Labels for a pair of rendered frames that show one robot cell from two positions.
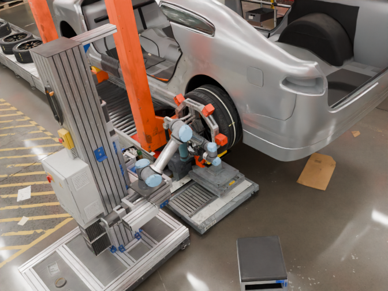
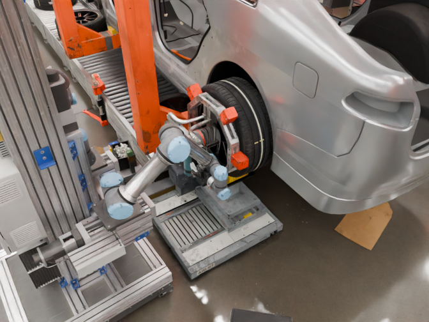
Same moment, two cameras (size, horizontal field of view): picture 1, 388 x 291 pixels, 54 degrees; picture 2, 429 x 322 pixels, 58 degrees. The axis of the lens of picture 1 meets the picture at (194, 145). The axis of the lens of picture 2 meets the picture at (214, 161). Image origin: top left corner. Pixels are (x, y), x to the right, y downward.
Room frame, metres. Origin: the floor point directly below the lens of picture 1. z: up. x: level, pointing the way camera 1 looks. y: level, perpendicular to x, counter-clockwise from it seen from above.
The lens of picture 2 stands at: (0.90, -0.22, 2.41)
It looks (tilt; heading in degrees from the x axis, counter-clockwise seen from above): 40 degrees down; 4
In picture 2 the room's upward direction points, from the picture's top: straight up
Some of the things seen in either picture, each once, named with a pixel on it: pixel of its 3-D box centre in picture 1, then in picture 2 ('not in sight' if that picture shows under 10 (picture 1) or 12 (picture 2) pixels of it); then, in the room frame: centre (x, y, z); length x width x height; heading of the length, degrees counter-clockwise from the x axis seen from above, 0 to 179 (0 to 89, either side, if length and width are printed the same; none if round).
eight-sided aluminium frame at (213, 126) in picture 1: (197, 127); (211, 135); (3.00, -0.05, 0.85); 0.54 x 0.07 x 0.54; 37
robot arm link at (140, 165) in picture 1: (143, 168); (113, 186); (2.33, 0.42, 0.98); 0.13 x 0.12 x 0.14; 28
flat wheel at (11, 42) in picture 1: (17, 43); not in sight; (7.75, 3.25, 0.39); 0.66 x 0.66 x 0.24
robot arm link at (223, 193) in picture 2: (213, 159); (221, 190); (2.48, -0.15, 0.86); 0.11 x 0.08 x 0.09; 37
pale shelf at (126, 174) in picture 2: not in sight; (123, 160); (3.18, 0.66, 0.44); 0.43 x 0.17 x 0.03; 37
